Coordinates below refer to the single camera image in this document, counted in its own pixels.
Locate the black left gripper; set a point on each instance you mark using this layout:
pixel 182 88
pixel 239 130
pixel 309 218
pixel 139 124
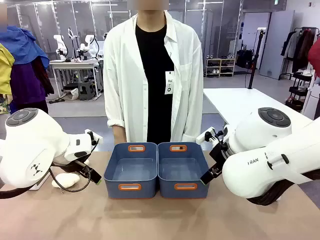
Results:
pixel 72 166

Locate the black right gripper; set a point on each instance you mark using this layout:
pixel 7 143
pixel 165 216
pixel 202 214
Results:
pixel 220 155

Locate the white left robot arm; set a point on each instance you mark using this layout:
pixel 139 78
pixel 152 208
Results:
pixel 32 150

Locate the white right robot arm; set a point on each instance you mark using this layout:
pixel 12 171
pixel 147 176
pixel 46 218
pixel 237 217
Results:
pixel 262 160

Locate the person's right forearm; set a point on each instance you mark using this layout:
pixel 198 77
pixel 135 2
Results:
pixel 119 135

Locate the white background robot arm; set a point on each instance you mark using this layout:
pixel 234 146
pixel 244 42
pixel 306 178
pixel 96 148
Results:
pixel 60 46
pixel 88 45

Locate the large white table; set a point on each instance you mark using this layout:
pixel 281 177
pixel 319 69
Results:
pixel 237 100

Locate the white paper bag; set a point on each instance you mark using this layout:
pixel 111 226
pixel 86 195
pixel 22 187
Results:
pixel 73 94

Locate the grey plastic stool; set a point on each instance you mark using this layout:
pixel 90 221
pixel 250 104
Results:
pixel 86 90

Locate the white name badge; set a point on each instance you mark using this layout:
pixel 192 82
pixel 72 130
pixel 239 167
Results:
pixel 169 82

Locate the person in white shirt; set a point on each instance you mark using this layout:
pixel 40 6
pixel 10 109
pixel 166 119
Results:
pixel 125 75

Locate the wooden shoe rack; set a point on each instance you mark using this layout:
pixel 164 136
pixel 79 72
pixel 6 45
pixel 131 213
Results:
pixel 220 67

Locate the person in blue purple clothes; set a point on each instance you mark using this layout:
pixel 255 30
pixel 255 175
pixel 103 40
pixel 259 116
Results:
pixel 27 85

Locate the white background workbench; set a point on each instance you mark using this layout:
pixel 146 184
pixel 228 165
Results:
pixel 72 65

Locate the black bag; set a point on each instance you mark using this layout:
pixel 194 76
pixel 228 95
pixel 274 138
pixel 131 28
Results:
pixel 245 58

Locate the black utility cart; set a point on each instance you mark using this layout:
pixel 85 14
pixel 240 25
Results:
pixel 298 90

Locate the black light stand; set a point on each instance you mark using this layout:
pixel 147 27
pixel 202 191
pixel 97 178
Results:
pixel 255 60

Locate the grey door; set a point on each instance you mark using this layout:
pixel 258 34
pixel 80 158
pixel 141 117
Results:
pixel 277 45

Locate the red garment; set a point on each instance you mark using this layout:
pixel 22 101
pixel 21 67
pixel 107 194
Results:
pixel 315 57

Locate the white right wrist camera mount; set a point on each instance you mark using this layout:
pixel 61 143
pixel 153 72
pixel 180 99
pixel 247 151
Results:
pixel 203 137

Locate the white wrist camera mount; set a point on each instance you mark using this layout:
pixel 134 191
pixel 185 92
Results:
pixel 96 136
pixel 203 137

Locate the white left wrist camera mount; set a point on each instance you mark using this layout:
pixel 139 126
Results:
pixel 96 136

